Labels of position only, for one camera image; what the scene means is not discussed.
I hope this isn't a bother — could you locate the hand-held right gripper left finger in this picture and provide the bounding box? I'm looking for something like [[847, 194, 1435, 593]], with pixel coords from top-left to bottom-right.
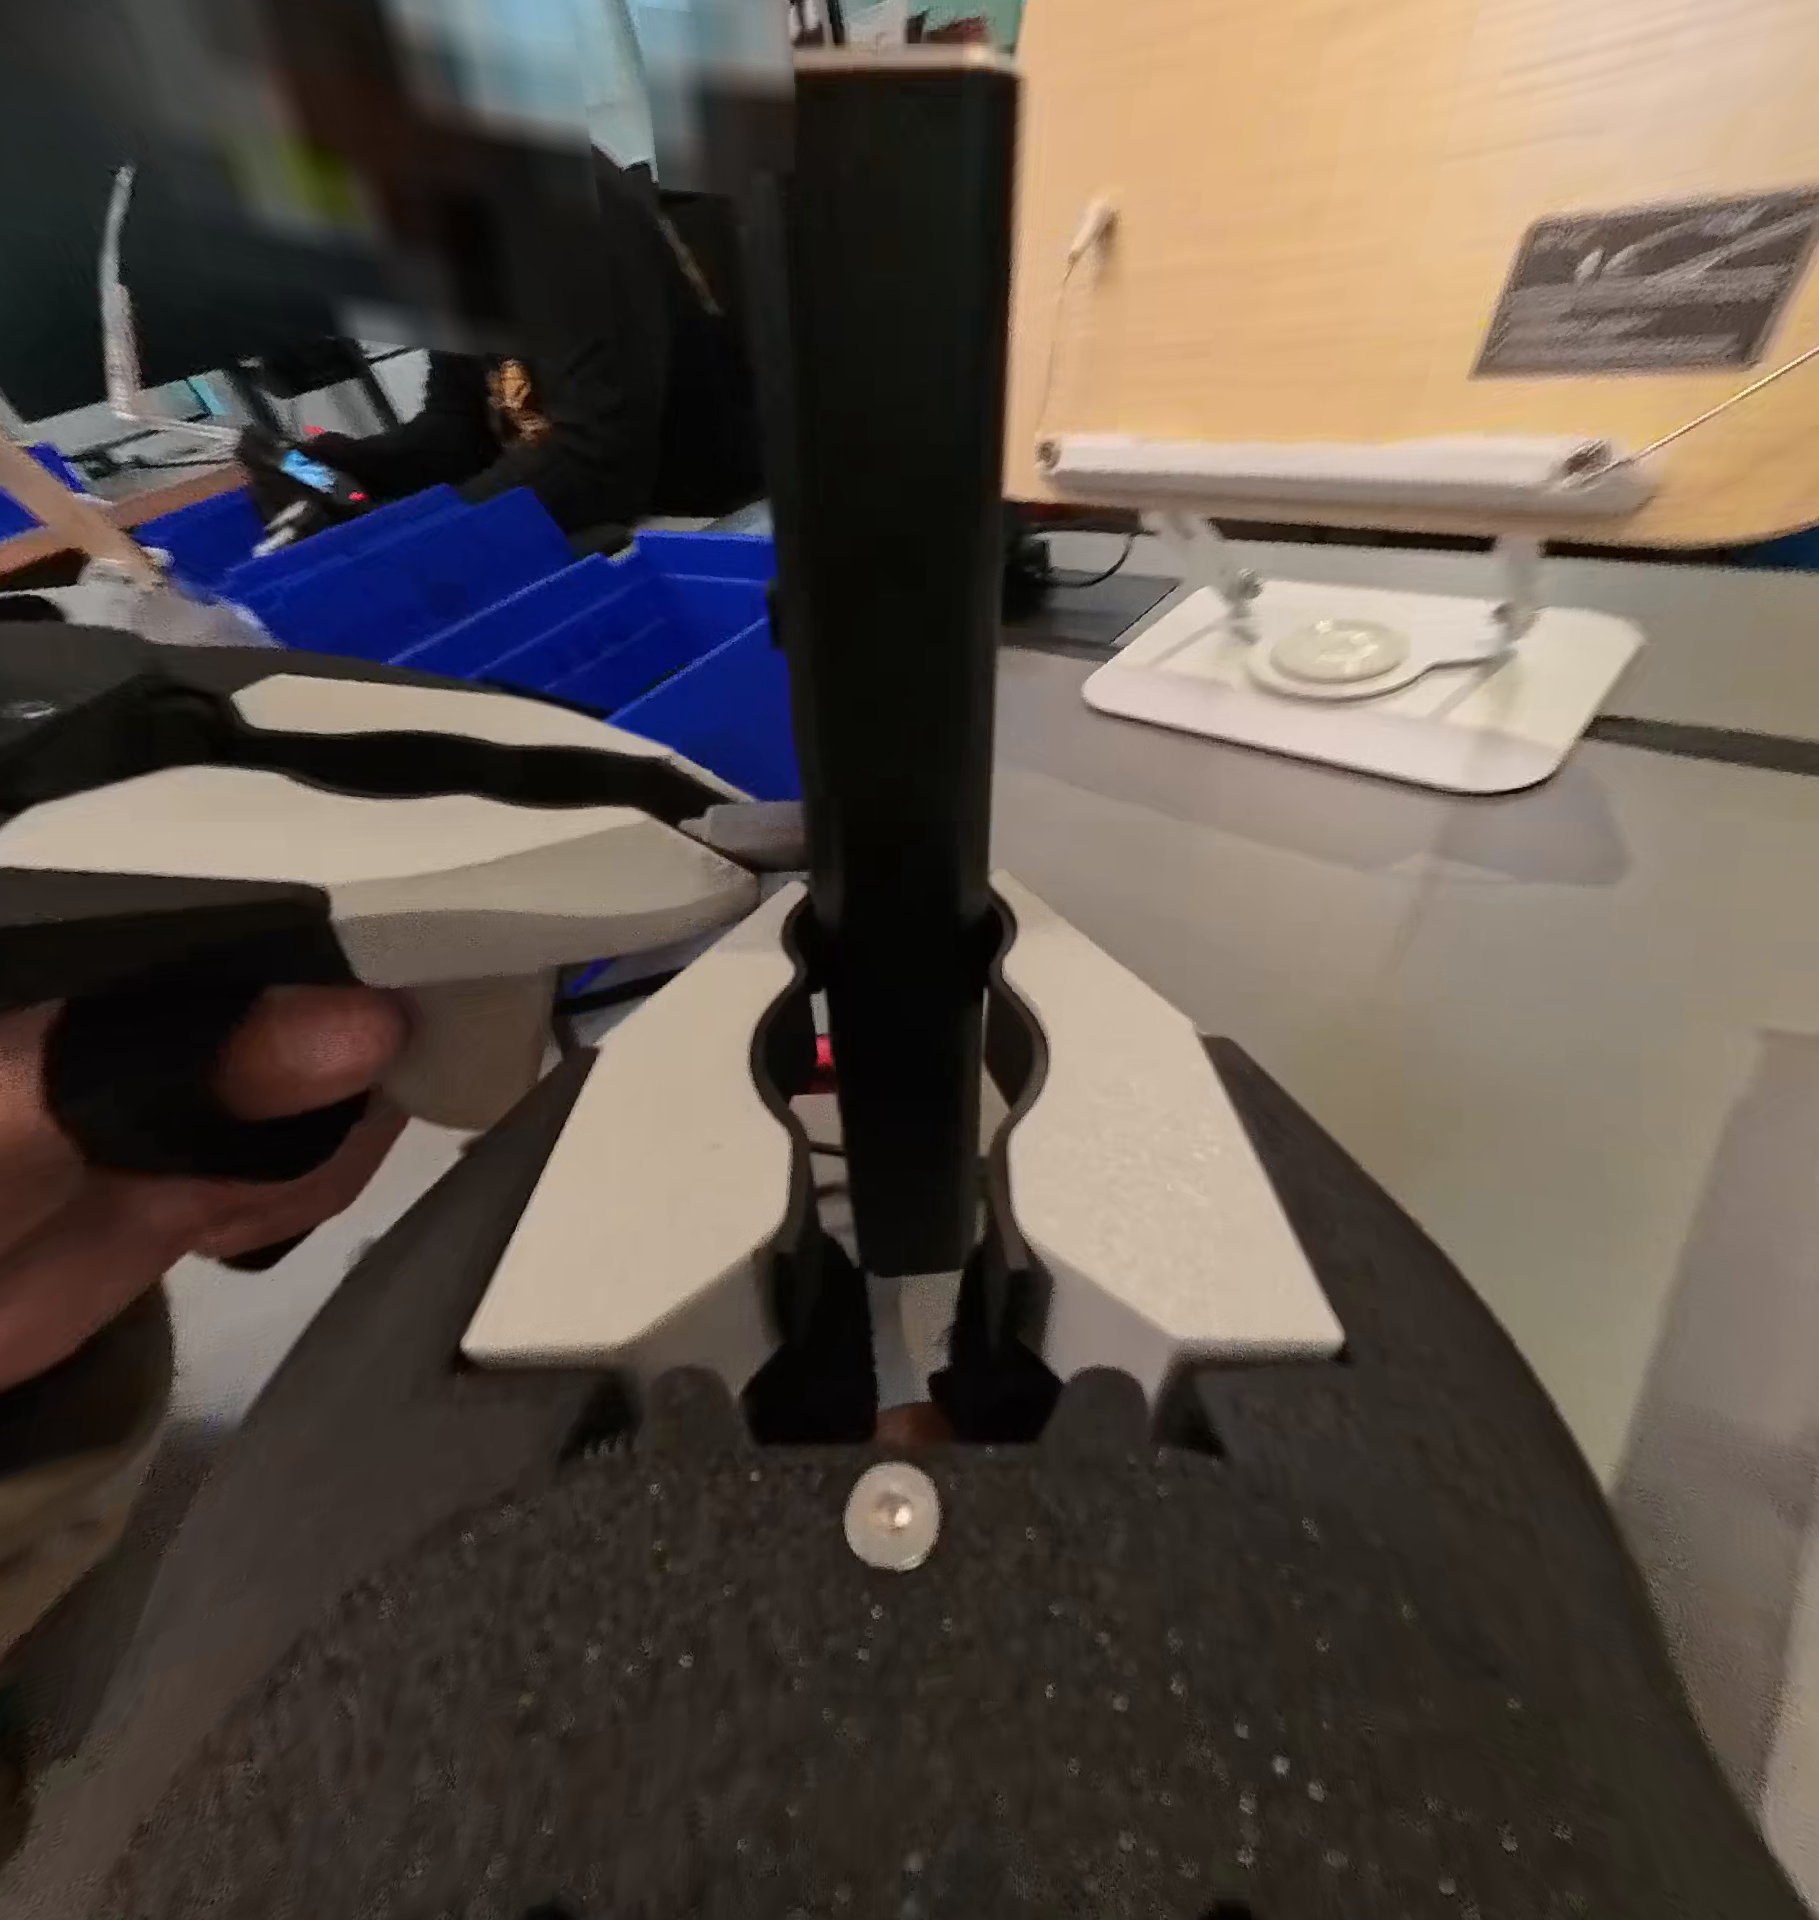
[[463, 880, 876, 1438]]

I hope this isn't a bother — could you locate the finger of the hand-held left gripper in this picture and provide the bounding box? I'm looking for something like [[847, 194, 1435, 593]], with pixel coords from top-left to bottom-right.
[[229, 671, 747, 829], [0, 764, 765, 987]]

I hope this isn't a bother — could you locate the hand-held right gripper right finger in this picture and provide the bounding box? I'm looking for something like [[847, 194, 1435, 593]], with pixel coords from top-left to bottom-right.
[[926, 874, 1349, 1438]]

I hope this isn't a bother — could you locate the grey usb cable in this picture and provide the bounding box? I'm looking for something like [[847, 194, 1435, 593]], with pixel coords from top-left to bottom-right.
[[704, 801, 806, 871]]

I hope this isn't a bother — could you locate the black usb hub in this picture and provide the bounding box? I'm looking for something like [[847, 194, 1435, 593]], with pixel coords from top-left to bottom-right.
[[766, 43, 1021, 1276]]

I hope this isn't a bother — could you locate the person's left hand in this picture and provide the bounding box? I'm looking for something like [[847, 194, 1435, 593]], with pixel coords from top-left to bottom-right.
[[0, 987, 411, 1410]]

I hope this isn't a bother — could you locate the wooden book stand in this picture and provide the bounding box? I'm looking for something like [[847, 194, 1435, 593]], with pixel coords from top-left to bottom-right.
[[0, 368, 166, 601], [999, 0, 1819, 796]]

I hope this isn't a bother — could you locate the black desk mat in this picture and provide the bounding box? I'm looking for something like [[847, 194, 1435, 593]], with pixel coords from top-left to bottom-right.
[[999, 566, 1184, 652]]

